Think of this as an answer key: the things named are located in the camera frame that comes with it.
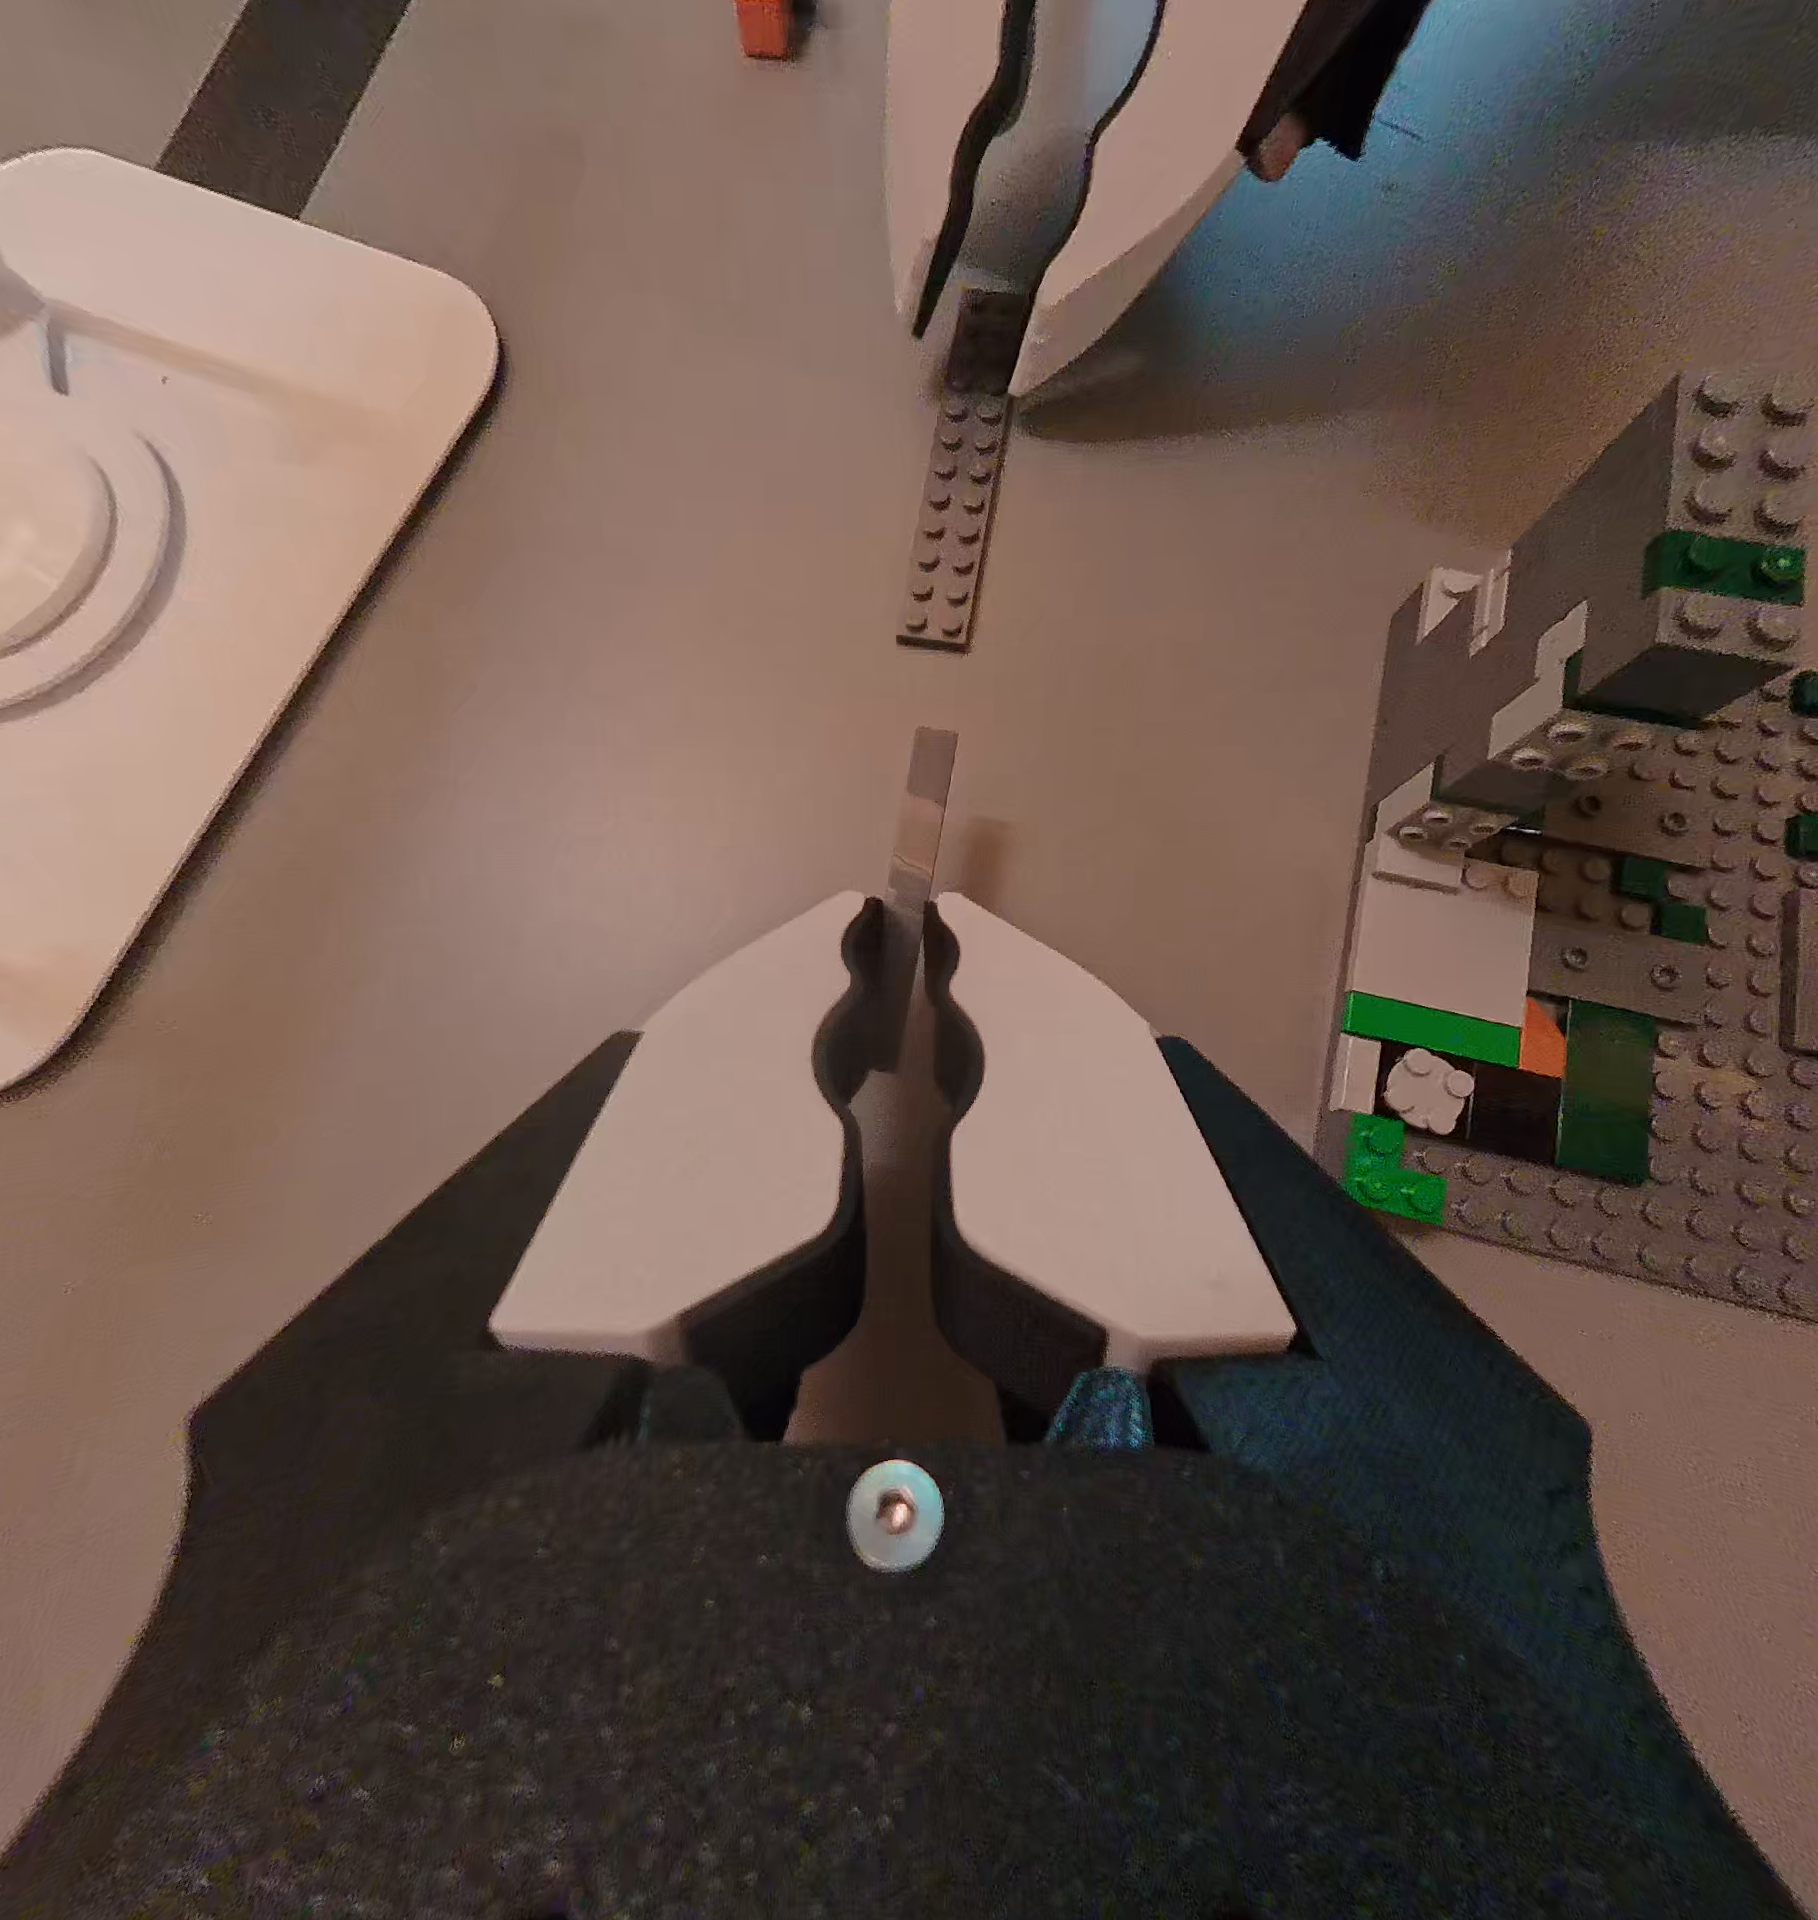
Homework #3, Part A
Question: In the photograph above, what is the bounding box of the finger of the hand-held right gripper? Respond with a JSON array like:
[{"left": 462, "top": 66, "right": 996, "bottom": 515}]
[
  {"left": 886, "top": 0, "right": 1038, "bottom": 340},
  {"left": 1007, "top": 0, "right": 1316, "bottom": 400}
]

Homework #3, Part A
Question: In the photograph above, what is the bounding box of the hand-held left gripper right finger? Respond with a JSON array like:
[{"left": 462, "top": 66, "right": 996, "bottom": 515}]
[{"left": 925, "top": 892, "right": 1299, "bottom": 1439}]

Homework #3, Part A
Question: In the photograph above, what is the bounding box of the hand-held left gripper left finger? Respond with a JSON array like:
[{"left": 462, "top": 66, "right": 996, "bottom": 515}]
[{"left": 488, "top": 887, "right": 891, "bottom": 1439}]

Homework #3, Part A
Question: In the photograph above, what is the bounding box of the long dark grey brick plate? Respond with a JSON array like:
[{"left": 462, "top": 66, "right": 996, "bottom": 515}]
[{"left": 897, "top": 288, "right": 1032, "bottom": 653}]

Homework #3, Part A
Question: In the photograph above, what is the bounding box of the small light grey tile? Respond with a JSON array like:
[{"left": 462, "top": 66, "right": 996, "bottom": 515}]
[{"left": 882, "top": 725, "right": 961, "bottom": 1074}]

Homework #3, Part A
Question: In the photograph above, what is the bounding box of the grey desk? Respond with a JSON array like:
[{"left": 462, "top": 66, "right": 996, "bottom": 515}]
[{"left": 0, "top": 0, "right": 1818, "bottom": 1862}]

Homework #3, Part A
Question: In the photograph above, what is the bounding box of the black desk slot cover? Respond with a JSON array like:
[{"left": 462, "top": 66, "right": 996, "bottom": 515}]
[{"left": 157, "top": 0, "right": 417, "bottom": 220}]

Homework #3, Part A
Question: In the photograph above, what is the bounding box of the person's right hand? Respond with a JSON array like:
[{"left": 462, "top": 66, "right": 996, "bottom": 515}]
[{"left": 1239, "top": 0, "right": 1437, "bottom": 185}]

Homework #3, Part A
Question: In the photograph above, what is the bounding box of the grey brick baseplate build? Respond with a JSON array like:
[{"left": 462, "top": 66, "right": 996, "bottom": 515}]
[{"left": 1315, "top": 372, "right": 1818, "bottom": 1333}]

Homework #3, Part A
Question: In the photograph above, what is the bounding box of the white lamp base stand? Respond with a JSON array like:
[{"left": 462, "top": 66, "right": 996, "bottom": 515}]
[{"left": 0, "top": 145, "right": 502, "bottom": 1110}]

